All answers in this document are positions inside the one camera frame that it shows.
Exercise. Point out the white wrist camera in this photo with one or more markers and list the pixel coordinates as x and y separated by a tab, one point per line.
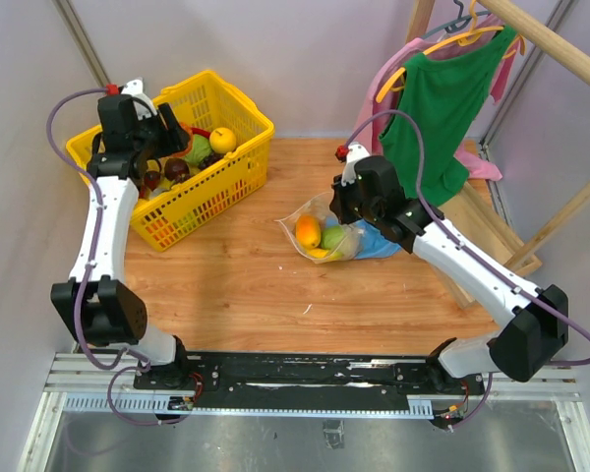
356	152
144	106

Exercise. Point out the yellow toy apple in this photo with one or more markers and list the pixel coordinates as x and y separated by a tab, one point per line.
222	140

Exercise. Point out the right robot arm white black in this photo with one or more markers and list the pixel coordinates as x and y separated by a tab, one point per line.
532	320

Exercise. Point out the white toy garlic bulb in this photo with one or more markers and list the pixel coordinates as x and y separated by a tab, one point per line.
352	244

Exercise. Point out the blue cartoon print cloth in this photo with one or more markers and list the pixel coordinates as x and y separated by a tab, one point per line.
373	244

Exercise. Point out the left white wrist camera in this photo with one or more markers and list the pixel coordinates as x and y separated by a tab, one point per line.
144	106

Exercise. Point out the green toy cabbage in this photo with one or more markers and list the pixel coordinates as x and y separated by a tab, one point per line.
199	149
332	236

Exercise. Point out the dark purple toy fruit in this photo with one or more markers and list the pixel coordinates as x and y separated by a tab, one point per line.
176	169

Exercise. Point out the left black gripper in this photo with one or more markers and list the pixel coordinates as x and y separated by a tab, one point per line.
175	139

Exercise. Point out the grey clothes hanger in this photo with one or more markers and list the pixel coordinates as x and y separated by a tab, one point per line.
460	23

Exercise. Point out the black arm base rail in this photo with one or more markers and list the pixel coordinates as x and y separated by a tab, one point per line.
309	382

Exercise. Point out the red toy chili pepper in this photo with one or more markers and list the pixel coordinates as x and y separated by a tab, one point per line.
200	132

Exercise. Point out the clear dotted zip top bag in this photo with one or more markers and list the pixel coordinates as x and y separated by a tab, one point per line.
318	206

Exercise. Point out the green shirt on hanger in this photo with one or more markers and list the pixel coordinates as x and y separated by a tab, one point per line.
441	99

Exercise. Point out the yellow orange toy mango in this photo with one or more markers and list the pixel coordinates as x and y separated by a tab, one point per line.
308	231

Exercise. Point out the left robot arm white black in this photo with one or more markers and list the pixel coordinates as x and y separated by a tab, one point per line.
95	304

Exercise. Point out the yellow clothes hanger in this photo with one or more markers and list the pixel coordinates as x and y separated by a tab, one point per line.
396	82

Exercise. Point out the dark toy grapes bunch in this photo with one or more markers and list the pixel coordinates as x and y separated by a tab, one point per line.
210	160

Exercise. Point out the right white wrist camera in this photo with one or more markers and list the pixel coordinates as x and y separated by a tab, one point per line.
356	152

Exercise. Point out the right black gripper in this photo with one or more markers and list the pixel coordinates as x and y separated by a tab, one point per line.
337	205

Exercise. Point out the yellow toy banana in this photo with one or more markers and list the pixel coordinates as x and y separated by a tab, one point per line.
324	255

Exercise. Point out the dark red toy fig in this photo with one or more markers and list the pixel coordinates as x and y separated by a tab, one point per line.
151	180

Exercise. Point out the wooden clothes rack frame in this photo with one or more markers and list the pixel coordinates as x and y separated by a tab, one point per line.
540	139

